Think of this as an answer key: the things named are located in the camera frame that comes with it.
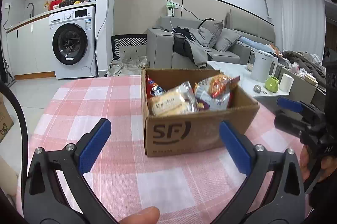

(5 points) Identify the white curtain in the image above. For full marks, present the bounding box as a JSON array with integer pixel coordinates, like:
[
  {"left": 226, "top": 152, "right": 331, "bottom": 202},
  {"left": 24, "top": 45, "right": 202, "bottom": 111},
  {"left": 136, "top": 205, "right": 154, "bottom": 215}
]
[{"left": 274, "top": 0, "right": 326, "bottom": 59}]

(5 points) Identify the purple snack bag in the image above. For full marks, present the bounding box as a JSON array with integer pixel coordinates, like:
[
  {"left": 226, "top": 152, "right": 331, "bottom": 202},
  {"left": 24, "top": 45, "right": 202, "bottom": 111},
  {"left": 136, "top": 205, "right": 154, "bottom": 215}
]
[{"left": 196, "top": 99, "right": 210, "bottom": 111}]

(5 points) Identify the white cup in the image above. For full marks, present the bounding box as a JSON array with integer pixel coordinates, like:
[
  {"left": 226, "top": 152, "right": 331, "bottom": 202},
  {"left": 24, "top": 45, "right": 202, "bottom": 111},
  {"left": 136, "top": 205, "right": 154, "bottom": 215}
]
[{"left": 279, "top": 73, "right": 294, "bottom": 93}]

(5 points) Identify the red corn snack bag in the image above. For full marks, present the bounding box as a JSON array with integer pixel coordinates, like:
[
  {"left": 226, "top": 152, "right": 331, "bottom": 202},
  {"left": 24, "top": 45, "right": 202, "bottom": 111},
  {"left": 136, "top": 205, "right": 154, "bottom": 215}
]
[{"left": 146, "top": 76, "right": 166, "bottom": 99}]

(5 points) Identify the pink plaid tablecloth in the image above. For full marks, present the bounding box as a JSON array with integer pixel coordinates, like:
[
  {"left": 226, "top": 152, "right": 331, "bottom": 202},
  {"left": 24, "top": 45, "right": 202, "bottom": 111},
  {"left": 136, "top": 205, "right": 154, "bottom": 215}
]
[{"left": 16, "top": 74, "right": 311, "bottom": 224}]

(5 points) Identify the white power strip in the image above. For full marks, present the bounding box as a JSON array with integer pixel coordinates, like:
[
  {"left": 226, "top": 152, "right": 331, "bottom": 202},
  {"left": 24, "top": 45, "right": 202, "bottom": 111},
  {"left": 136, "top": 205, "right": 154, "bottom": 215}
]
[{"left": 166, "top": 1, "right": 179, "bottom": 16}]

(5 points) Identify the white washing machine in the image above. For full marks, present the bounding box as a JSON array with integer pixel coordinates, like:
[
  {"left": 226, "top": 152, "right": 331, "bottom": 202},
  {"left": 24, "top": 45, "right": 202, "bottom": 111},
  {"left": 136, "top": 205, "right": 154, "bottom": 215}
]
[{"left": 49, "top": 6, "right": 98, "bottom": 80}]

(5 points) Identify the green cup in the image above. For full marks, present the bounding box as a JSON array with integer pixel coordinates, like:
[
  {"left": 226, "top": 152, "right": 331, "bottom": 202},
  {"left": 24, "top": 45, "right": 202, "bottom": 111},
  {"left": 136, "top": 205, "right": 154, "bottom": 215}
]
[{"left": 265, "top": 76, "right": 279, "bottom": 93}]

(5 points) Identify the cream sandwich cake pack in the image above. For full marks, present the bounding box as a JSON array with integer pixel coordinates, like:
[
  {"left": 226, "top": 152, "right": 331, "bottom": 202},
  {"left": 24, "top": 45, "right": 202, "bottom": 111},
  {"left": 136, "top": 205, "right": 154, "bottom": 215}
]
[{"left": 147, "top": 81, "right": 198, "bottom": 117}]

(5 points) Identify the grey sofa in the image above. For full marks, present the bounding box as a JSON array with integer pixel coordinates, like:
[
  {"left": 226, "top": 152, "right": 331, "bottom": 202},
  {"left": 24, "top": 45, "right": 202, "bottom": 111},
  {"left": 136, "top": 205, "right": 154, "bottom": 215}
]
[{"left": 146, "top": 9, "right": 275, "bottom": 69}]

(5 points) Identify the small cardboard box on floor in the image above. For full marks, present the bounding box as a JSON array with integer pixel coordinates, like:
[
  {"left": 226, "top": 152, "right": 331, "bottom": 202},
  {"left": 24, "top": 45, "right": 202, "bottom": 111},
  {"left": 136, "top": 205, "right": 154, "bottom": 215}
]
[{"left": 0, "top": 95, "right": 14, "bottom": 142}]

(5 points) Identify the person's right hand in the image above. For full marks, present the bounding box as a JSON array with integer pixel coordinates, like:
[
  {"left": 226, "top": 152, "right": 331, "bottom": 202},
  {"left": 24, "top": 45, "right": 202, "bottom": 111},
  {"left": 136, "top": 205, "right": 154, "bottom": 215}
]
[{"left": 299, "top": 146, "right": 337, "bottom": 184}]

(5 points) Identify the black cable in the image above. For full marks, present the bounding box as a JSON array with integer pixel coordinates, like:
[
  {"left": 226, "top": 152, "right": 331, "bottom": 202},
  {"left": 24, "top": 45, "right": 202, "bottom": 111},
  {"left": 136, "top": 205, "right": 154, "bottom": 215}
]
[{"left": 0, "top": 81, "right": 29, "bottom": 214}]

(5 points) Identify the white marble coffee table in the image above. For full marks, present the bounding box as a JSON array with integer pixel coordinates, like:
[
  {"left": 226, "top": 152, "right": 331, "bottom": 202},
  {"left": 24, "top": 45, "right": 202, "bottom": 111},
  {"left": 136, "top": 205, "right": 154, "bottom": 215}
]
[{"left": 207, "top": 61, "right": 290, "bottom": 112}]

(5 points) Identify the small metal tape measure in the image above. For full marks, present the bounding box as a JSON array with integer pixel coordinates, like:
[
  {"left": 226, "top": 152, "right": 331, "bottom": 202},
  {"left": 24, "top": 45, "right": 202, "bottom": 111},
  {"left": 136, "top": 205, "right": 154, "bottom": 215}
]
[{"left": 253, "top": 85, "right": 266, "bottom": 94}]

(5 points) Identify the dark clothes pile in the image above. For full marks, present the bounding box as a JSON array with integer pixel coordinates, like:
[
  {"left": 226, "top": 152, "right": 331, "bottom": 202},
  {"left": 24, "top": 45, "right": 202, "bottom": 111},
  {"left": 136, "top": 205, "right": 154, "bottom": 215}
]
[{"left": 173, "top": 26, "right": 212, "bottom": 68}]

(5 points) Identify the brown SF cardboard box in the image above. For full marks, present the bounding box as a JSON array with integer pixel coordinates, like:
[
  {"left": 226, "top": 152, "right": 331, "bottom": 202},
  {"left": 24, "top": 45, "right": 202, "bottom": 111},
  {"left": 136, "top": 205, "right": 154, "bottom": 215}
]
[{"left": 140, "top": 69, "right": 259, "bottom": 157}]

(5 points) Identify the person's left hand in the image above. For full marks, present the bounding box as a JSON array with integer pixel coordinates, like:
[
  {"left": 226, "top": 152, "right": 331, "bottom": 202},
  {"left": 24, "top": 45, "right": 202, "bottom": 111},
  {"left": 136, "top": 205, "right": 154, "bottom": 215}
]
[{"left": 119, "top": 206, "right": 160, "bottom": 224}]

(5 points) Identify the orange noodle snack bag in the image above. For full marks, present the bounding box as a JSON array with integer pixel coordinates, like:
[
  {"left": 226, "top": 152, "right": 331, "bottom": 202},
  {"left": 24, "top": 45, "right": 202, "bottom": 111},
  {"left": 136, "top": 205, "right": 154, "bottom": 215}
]
[
  {"left": 195, "top": 91, "right": 231, "bottom": 111},
  {"left": 194, "top": 73, "right": 240, "bottom": 99}
]

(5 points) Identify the white kitchen cabinet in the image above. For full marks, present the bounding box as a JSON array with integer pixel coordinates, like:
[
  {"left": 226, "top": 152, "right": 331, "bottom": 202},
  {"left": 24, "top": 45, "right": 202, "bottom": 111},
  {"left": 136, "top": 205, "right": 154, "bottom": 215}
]
[{"left": 7, "top": 17, "right": 55, "bottom": 76}]

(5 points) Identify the white electric kettle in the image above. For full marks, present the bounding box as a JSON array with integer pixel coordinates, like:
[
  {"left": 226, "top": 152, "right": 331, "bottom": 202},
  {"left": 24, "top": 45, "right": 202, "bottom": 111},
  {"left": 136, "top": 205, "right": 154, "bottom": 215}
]
[{"left": 250, "top": 50, "right": 278, "bottom": 83}]

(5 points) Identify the beige cloth on floor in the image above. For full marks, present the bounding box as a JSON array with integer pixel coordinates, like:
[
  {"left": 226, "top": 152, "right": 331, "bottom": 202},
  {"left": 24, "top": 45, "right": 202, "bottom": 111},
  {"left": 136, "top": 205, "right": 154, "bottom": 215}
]
[{"left": 107, "top": 56, "right": 148, "bottom": 77}]

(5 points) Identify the grey cushion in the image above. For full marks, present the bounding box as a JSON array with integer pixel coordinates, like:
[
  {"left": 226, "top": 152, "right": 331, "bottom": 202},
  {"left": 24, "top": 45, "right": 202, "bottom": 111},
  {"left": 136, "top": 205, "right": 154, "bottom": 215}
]
[
  {"left": 199, "top": 19, "right": 223, "bottom": 48},
  {"left": 213, "top": 28, "right": 242, "bottom": 52}
]

